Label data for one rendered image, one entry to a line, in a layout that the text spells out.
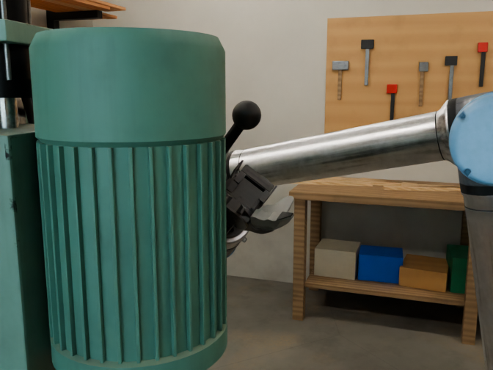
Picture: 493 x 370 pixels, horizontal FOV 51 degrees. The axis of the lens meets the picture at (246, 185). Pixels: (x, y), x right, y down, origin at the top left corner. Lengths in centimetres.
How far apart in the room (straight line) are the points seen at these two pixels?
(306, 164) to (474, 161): 35
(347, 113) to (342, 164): 274
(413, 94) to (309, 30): 84
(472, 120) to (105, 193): 49
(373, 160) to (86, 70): 62
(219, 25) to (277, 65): 54
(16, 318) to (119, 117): 22
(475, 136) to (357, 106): 296
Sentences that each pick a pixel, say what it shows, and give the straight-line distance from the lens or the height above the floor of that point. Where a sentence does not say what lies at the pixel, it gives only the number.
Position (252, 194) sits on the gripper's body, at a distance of 79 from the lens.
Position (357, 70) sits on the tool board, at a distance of 368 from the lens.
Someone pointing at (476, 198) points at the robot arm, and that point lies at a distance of 77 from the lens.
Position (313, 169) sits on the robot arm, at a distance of 97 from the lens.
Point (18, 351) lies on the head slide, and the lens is 54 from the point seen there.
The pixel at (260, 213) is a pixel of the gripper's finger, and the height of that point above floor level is 128.
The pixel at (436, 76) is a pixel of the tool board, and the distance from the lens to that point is 365.
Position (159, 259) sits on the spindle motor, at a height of 132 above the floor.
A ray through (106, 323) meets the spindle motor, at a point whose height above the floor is 126.
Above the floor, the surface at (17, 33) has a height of 151.
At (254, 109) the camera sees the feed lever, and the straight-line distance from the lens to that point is 60.
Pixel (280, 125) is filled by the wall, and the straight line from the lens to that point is 380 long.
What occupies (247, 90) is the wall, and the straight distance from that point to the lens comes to 387.
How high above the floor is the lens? 146
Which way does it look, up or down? 10 degrees down
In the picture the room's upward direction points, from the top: straight up
